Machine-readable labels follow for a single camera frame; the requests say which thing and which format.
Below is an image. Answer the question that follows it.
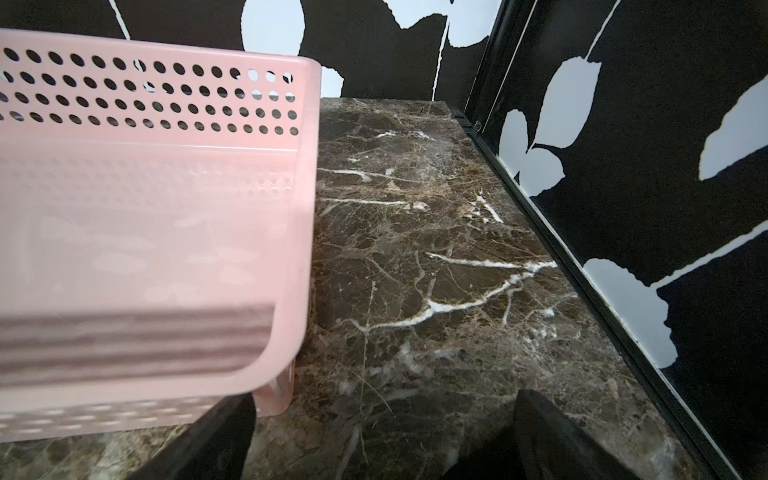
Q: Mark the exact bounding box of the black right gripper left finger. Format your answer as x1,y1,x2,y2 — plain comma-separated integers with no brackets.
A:
129,393,257,480

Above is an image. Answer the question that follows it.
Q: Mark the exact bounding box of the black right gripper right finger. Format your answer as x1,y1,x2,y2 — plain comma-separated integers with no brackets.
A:
443,389,638,479

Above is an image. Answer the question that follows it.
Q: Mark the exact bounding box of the pink perforated plastic basket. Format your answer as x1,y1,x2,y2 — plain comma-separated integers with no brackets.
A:
1,29,321,443

